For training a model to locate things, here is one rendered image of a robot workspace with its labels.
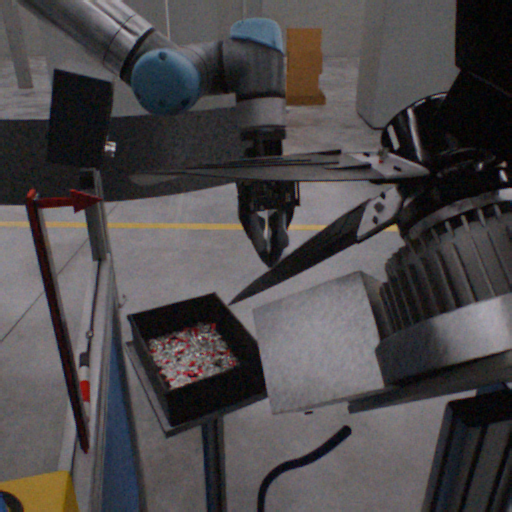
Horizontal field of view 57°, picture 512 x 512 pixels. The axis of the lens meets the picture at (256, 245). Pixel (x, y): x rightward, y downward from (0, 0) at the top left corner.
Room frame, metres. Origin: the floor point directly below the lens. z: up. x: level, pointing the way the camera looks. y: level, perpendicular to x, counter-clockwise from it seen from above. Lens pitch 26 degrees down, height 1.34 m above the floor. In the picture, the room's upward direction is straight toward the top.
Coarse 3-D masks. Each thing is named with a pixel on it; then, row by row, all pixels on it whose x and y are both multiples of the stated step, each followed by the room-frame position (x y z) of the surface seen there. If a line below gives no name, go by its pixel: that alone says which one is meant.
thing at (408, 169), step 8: (352, 152) 0.52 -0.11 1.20; (360, 152) 0.52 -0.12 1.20; (368, 152) 0.53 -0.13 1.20; (376, 152) 0.53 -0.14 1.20; (368, 160) 0.49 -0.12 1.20; (376, 160) 0.49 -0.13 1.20; (384, 160) 0.49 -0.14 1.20; (392, 160) 0.50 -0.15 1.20; (400, 160) 0.50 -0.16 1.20; (376, 168) 0.46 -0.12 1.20; (384, 168) 0.46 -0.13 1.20; (392, 168) 0.47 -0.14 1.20; (408, 168) 0.47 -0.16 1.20; (416, 168) 0.47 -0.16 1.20; (424, 168) 0.46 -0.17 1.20; (384, 176) 0.44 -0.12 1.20; (392, 176) 0.44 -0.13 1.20; (400, 176) 0.44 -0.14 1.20; (408, 176) 0.44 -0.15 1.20
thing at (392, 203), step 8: (384, 192) 0.60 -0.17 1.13; (392, 192) 0.58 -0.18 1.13; (376, 200) 0.60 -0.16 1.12; (384, 200) 0.58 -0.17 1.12; (392, 200) 0.56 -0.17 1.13; (400, 200) 0.54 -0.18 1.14; (368, 208) 0.59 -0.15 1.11; (384, 208) 0.55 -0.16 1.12; (392, 208) 0.54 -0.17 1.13; (400, 208) 0.53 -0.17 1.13; (368, 216) 0.57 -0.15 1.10; (384, 216) 0.53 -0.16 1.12; (392, 216) 0.51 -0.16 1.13; (360, 224) 0.56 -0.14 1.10; (368, 224) 0.55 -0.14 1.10; (384, 224) 0.51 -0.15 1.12; (360, 232) 0.54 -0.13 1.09; (368, 232) 0.53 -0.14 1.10
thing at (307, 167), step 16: (224, 160) 0.46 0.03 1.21; (240, 160) 0.44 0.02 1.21; (256, 160) 0.45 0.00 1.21; (272, 160) 0.45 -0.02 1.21; (288, 160) 0.45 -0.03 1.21; (304, 160) 0.45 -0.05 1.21; (320, 160) 0.46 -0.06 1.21; (336, 160) 0.46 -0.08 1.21; (352, 160) 0.47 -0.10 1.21; (128, 176) 0.42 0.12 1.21; (144, 176) 0.42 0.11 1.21; (160, 176) 0.46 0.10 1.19; (176, 176) 0.32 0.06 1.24; (192, 176) 0.32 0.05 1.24; (208, 176) 0.33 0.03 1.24; (224, 176) 0.34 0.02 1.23; (240, 176) 0.35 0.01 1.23; (256, 176) 0.36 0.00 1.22; (272, 176) 0.37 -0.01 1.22; (288, 176) 0.38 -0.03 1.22; (304, 176) 0.39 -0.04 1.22; (320, 176) 0.39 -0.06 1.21; (336, 176) 0.40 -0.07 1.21; (352, 176) 0.41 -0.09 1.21; (368, 176) 0.42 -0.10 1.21
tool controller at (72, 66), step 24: (72, 72) 0.97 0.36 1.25; (96, 72) 1.06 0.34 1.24; (72, 96) 0.96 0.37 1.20; (96, 96) 0.97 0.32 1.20; (72, 120) 0.96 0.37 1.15; (96, 120) 0.97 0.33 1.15; (48, 144) 0.95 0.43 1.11; (72, 144) 0.96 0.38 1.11; (96, 144) 0.97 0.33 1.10; (96, 168) 0.97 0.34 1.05
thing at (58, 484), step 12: (12, 480) 0.20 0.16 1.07; (24, 480) 0.20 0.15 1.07; (36, 480) 0.20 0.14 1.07; (48, 480) 0.20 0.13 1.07; (60, 480) 0.20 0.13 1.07; (0, 492) 0.19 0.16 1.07; (12, 492) 0.19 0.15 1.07; (24, 492) 0.19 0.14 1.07; (36, 492) 0.19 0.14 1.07; (48, 492) 0.19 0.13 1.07; (60, 492) 0.20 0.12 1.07; (72, 492) 0.20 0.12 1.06; (12, 504) 0.19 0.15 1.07; (24, 504) 0.19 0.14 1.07; (36, 504) 0.19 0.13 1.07; (48, 504) 0.19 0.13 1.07; (60, 504) 0.19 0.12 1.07; (72, 504) 0.20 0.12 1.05
